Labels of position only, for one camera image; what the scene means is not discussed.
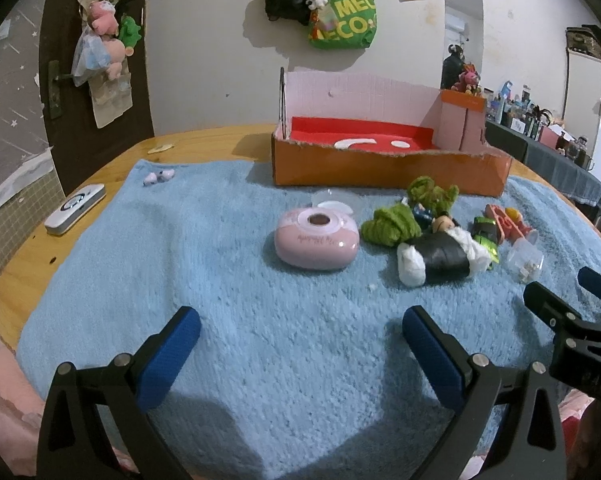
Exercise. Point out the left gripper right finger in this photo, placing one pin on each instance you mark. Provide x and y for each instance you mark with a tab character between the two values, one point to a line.
529	443

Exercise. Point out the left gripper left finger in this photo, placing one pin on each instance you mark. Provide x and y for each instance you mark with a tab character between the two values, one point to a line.
95	424

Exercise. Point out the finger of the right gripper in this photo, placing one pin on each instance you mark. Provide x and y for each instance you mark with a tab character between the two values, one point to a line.
590	280
571	331

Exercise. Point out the pink plastic clip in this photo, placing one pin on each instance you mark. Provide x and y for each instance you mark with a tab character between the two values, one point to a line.
507	229

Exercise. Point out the green toy car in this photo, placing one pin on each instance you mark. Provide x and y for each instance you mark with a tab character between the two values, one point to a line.
485	232

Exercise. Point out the black white cloth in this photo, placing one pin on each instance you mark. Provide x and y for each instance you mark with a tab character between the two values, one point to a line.
441	257

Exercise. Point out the green haired doll figure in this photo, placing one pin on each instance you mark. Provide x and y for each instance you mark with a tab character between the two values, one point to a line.
429	201

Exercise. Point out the green fuzzy ball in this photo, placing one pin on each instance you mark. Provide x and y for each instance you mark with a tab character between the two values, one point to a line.
391	226

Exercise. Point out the pink round case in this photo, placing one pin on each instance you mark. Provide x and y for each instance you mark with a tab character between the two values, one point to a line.
315	238

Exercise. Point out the clear round lid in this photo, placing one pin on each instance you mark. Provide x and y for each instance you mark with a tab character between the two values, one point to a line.
337	199

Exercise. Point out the blonde girl figurine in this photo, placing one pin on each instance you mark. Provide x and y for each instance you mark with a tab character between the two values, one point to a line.
515	216

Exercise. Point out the dark cloth side table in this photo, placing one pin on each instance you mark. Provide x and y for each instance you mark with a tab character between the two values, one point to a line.
571	180

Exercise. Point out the white wardrobe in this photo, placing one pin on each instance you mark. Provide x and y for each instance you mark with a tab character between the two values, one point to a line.
582	105

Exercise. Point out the white remote device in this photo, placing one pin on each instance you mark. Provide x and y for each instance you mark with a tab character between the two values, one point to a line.
74	208

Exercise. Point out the blue fluffy towel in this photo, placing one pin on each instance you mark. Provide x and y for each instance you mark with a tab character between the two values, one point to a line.
297	375

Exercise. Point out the pink plush on side table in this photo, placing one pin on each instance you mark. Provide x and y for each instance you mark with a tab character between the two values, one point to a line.
469	80

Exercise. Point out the small lilac earbuds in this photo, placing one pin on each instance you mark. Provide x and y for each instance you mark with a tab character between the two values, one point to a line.
160	176

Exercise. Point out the orange cardboard box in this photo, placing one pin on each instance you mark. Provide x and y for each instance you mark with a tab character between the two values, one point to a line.
365	131

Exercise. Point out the dark wooden door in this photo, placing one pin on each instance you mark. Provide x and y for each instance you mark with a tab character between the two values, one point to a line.
93	83

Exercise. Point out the green tote bag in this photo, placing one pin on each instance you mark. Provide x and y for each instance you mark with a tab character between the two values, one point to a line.
343	24

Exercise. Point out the pink plush toys on door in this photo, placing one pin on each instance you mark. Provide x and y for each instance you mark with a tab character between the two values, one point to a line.
105	43

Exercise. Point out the wall mirror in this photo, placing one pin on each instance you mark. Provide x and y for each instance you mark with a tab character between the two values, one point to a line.
463	39

